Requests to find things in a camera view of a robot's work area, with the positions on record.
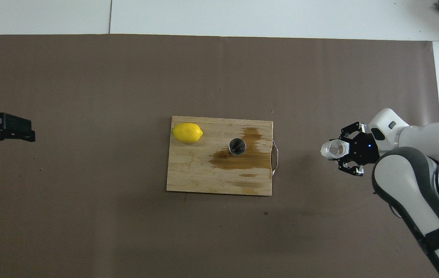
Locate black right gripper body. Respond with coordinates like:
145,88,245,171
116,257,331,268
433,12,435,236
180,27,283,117
353,132,381,165

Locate steel double jigger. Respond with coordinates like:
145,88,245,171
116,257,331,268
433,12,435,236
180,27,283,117
229,137,247,156

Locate brown paper table mat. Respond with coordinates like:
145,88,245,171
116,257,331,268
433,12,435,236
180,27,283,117
0,34,439,278

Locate wooden cutting board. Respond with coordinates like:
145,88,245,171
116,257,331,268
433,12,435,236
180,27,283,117
166,116,279,196

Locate yellow lemon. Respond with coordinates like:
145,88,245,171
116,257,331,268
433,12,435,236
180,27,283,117
172,122,204,144

